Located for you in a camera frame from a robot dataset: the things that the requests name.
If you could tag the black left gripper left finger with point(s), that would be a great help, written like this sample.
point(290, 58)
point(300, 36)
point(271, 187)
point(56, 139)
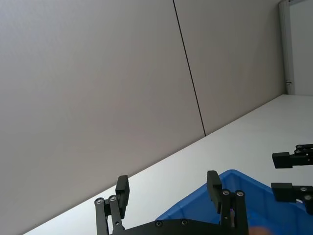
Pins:
point(122, 195)

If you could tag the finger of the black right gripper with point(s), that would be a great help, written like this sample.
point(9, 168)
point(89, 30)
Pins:
point(283, 192)
point(283, 160)

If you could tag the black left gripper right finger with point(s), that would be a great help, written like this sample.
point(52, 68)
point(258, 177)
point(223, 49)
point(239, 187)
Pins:
point(214, 191)

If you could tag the blue plastic bin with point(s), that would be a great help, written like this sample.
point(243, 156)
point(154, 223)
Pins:
point(259, 200)

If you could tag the white upright frame post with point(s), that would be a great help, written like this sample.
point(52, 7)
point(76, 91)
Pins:
point(284, 49)

